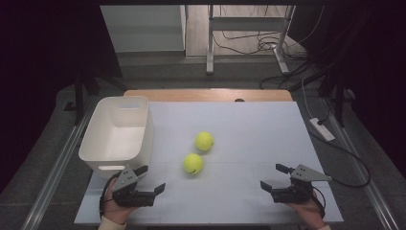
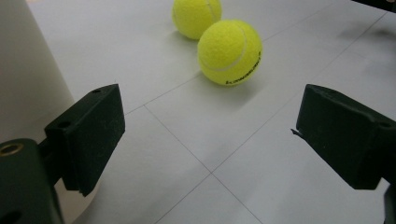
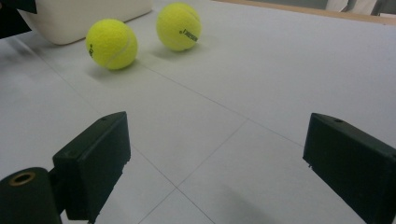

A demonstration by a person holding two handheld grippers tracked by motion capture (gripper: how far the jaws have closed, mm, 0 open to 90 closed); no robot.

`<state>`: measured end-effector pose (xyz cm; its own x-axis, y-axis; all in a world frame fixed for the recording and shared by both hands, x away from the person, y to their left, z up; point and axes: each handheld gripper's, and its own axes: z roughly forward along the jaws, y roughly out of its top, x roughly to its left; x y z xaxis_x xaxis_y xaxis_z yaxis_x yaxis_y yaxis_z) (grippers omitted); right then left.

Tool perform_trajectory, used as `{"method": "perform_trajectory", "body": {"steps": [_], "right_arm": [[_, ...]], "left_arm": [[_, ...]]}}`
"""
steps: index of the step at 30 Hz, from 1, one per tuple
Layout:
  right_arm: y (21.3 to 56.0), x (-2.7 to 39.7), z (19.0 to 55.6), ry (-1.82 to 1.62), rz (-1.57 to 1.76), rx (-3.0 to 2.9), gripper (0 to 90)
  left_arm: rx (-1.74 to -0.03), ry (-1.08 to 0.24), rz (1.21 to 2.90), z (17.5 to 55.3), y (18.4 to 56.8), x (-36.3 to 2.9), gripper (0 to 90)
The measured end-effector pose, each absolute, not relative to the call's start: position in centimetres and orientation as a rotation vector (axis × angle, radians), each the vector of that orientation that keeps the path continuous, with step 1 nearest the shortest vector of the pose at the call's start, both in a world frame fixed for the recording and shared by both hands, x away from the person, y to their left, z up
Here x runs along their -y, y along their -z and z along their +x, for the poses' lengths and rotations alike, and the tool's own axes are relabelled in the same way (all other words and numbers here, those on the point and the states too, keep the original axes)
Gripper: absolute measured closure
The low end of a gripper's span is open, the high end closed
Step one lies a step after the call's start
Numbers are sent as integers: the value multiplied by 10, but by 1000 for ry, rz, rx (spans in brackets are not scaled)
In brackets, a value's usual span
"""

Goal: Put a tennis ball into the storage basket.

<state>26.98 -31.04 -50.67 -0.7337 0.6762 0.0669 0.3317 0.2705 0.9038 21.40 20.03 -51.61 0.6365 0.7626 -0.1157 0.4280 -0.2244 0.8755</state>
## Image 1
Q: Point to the white cabinet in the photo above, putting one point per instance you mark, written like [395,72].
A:
[143,28]

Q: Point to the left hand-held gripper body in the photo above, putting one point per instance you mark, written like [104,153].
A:
[130,195]

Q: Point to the wooden table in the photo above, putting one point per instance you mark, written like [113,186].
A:
[207,95]

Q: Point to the white power strip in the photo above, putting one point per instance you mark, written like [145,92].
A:
[322,129]

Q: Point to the yellow tennis ball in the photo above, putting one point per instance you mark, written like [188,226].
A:
[204,141]
[193,163]

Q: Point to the black stand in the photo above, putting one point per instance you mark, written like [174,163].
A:
[78,96]
[338,99]

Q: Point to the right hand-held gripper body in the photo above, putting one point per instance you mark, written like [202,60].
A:
[303,188]

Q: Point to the metal floor rail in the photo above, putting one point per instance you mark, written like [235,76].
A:
[360,166]
[57,166]

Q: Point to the person's right hand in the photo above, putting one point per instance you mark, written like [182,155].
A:
[308,212]

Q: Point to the person's left hand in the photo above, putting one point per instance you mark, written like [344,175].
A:
[113,211]

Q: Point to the white metal table frame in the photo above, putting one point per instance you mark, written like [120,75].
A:
[247,24]

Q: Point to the white plastic storage bin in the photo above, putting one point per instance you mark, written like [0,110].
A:
[118,140]

